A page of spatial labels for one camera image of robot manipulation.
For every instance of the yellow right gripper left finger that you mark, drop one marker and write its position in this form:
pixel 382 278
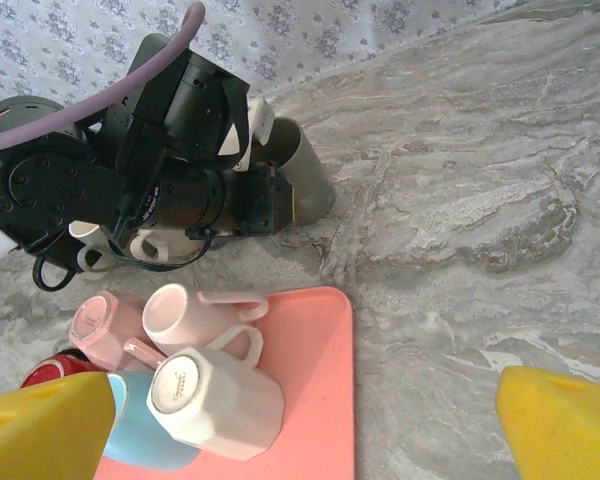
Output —
pixel 40 430

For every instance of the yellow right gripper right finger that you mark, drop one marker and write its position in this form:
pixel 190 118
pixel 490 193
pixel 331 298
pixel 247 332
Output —
pixel 565 430

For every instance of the cream mug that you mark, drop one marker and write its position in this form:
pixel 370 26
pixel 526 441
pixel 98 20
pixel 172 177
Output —
pixel 177 247

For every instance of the red mug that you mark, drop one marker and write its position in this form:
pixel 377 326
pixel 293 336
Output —
pixel 55 371

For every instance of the light blue mug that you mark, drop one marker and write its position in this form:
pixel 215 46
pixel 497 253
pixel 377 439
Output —
pixel 140 440

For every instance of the pink faceted mug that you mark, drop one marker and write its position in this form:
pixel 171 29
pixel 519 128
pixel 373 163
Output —
pixel 97 325

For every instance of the light pink mug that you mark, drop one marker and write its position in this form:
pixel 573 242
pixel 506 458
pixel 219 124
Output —
pixel 175 320

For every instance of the dark grey mug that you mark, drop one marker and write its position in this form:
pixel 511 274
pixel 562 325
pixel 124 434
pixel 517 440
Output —
pixel 305 175

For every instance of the white faceted mug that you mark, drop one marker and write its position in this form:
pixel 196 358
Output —
pixel 215 405

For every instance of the pink plastic tray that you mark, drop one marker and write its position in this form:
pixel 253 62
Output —
pixel 315 400

